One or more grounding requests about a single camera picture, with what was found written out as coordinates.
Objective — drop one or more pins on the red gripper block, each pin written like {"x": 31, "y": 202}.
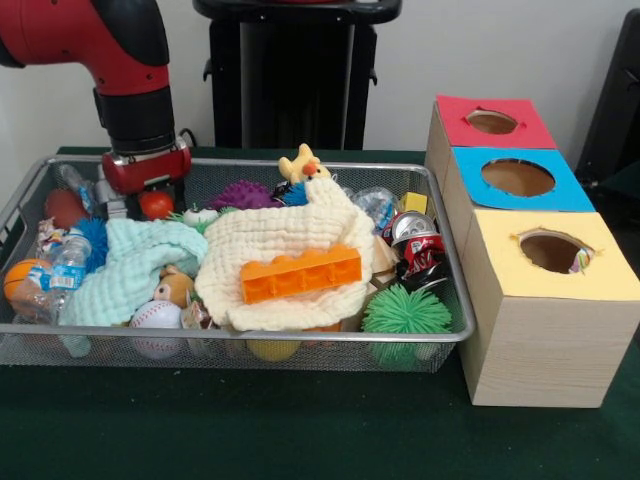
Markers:
{"x": 150, "y": 172}

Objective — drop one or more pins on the small red ball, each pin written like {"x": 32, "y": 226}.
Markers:
{"x": 156, "y": 205}

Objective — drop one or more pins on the silver toy robot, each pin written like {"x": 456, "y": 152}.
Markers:
{"x": 112, "y": 205}

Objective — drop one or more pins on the mint green knitted cloth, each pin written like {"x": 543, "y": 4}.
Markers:
{"x": 130, "y": 255}

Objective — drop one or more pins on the cream waffle cloth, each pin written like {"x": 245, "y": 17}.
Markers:
{"x": 280, "y": 230}

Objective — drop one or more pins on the orange plastic compartment tray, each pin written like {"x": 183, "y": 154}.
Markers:
{"x": 300, "y": 275}

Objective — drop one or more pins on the colourful polka dot cloth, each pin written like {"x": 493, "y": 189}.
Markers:
{"x": 580, "y": 261}

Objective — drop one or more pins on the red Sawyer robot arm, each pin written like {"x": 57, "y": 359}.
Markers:
{"x": 115, "y": 55}

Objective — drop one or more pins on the wooden box with three holes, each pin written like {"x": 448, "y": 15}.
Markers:
{"x": 545, "y": 340}

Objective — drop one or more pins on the purple spiky ball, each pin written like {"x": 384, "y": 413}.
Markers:
{"x": 247, "y": 195}

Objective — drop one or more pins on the small brown football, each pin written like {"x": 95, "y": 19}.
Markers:
{"x": 65, "y": 207}

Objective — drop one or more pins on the white baseball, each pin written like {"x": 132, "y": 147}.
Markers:
{"x": 156, "y": 320}

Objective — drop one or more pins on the yellow plush duck toy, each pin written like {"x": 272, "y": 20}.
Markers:
{"x": 302, "y": 167}

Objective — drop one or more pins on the silver soda can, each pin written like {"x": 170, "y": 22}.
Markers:
{"x": 412, "y": 225}

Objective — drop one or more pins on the dark green table cloth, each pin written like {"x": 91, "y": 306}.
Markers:
{"x": 300, "y": 425}

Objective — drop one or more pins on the large green spiky ball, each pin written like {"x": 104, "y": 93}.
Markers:
{"x": 407, "y": 312}

